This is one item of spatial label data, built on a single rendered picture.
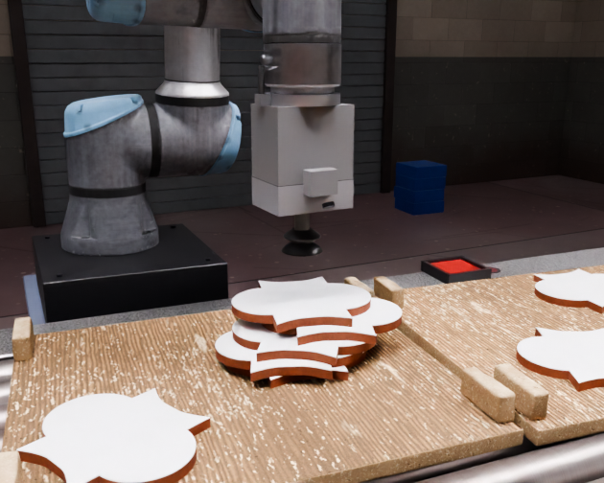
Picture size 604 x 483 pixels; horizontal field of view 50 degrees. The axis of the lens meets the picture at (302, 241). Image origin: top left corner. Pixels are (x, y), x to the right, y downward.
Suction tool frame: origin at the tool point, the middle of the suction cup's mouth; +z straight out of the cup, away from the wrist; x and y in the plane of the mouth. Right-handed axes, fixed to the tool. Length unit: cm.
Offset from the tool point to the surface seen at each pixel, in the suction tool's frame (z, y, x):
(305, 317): 5.3, -2.2, -4.9
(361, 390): 10.5, 0.0, -12.0
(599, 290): 9.4, 40.2, -5.9
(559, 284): 9.4, 37.7, -1.6
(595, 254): 13, 63, 12
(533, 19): -57, 494, 441
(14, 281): 104, -12, 332
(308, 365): 8.4, -4.0, -8.8
